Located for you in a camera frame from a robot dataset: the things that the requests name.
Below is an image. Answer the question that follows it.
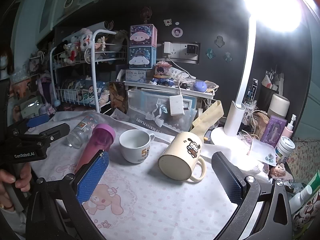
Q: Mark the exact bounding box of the pink plastic tumbler with lid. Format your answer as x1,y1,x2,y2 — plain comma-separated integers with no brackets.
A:
75,124,116,172

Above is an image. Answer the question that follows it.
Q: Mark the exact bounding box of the white ceramic cup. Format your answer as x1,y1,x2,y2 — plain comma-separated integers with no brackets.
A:
119,129,155,164

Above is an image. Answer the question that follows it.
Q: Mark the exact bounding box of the person's left hand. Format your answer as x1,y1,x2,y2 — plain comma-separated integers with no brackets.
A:
0,163,32,195

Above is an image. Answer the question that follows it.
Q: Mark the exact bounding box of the white patterned table cloth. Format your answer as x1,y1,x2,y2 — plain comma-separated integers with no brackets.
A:
31,111,237,239

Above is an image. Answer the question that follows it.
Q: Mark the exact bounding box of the cream cartoon dog mug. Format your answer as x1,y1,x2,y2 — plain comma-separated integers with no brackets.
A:
158,132,206,183

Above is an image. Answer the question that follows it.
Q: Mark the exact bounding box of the white jar with label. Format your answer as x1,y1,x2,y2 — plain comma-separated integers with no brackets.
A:
275,136,296,164

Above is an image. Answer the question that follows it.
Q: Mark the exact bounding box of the white spray bottle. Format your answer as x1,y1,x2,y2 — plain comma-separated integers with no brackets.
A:
289,185,312,215

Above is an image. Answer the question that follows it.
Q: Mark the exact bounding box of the purple card box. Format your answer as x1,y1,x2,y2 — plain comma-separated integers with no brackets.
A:
260,115,287,147

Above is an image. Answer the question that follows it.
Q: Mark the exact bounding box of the white pump bottle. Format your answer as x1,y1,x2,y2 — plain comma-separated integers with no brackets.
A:
282,114,296,138

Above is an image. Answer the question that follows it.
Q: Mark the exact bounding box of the white cylindrical humidifier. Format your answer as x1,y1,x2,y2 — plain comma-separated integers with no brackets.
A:
267,93,290,119

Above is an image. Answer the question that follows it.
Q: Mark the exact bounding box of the white power adapter block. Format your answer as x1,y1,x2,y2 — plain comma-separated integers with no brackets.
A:
169,94,184,116

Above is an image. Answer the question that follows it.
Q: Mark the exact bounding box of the purple round case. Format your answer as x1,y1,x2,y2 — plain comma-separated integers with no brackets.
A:
193,81,207,93

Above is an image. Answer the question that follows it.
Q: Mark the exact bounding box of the clear bag with bow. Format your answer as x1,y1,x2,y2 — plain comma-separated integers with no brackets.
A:
127,88,197,135

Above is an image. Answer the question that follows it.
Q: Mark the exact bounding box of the white desk riser shelf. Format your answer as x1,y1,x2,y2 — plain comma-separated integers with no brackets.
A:
124,81,215,100

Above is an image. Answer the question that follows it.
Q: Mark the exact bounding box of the white plush toy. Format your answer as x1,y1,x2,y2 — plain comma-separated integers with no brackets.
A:
71,28,93,52

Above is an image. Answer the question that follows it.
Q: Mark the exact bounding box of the small anime figure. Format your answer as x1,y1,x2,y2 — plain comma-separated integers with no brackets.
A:
153,61,172,78

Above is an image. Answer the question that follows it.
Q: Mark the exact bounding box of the blue cartoon storage box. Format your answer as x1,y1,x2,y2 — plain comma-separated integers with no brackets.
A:
129,46,157,69

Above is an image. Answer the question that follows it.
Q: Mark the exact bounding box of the pink cartoon storage box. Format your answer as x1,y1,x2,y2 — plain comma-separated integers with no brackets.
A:
129,24,157,48

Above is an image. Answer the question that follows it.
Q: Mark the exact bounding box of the white desk lamp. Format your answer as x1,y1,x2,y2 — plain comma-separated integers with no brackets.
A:
210,0,304,155

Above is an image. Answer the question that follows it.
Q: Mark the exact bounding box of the cream fabric strap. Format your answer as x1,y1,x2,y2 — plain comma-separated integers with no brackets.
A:
191,100,225,144

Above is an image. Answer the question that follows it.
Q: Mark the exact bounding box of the white wire rack shelf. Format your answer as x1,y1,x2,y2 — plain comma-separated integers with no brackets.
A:
49,28,129,112

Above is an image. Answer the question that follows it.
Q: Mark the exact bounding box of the white wall charger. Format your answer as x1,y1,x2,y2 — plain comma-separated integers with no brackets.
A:
163,42,172,54

